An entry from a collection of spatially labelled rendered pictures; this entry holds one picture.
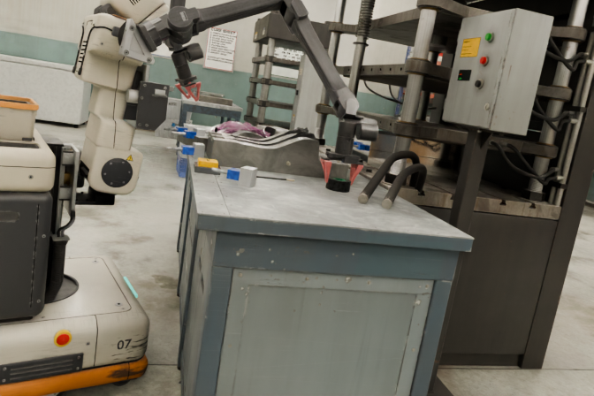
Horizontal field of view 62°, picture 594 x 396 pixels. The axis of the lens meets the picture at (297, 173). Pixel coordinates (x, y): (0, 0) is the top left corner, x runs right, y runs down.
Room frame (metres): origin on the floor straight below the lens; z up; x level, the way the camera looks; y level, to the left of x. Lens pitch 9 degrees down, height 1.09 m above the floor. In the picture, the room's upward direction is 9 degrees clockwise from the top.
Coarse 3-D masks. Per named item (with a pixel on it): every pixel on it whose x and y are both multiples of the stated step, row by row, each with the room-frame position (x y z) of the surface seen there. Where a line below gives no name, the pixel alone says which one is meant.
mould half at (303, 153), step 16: (208, 144) 1.86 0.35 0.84; (224, 144) 1.67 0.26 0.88; (240, 144) 1.68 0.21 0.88; (288, 144) 1.73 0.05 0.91; (304, 144) 1.74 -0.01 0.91; (224, 160) 1.67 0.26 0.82; (240, 160) 1.68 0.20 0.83; (256, 160) 1.70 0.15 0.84; (272, 160) 1.71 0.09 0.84; (288, 160) 1.73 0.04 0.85; (304, 160) 1.74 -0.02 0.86; (320, 160) 1.79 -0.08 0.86; (336, 160) 1.87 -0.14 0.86; (320, 176) 1.76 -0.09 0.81; (336, 176) 1.78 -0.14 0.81
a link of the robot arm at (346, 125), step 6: (342, 120) 1.59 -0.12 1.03; (348, 120) 1.59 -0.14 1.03; (354, 120) 1.59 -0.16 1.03; (342, 126) 1.57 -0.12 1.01; (348, 126) 1.56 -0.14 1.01; (354, 126) 1.57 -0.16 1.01; (360, 126) 1.58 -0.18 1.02; (342, 132) 1.57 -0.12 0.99; (348, 132) 1.56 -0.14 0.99; (354, 132) 1.58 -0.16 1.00; (360, 132) 1.58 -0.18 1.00; (348, 138) 1.58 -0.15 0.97
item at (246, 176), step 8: (216, 168) 1.43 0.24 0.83; (232, 168) 1.43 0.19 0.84; (240, 168) 1.39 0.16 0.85; (248, 168) 1.40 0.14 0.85; (256, 168) 1.42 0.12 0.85; (232, 176) 1.40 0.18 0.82; (240, 176) 1.39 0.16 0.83; (248, 176) 1.38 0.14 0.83; (240, 184) 1.39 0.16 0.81; (248, 184) 1.38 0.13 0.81
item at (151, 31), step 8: (136, 24) 1.55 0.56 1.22; (144, 24) 1.54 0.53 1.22; (152, 24) 1.54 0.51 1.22; (160, 24) 1.55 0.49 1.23; (144, 32) 1.50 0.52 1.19; (152, 32) 1.53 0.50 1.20; (160, 32) 1.55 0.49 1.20; (168, 32) 1.57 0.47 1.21; (144, 40) 1.52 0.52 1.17; (152, 40) 1.51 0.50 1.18; (160, 40) 1.55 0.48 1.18; (152, 48) 1.52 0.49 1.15
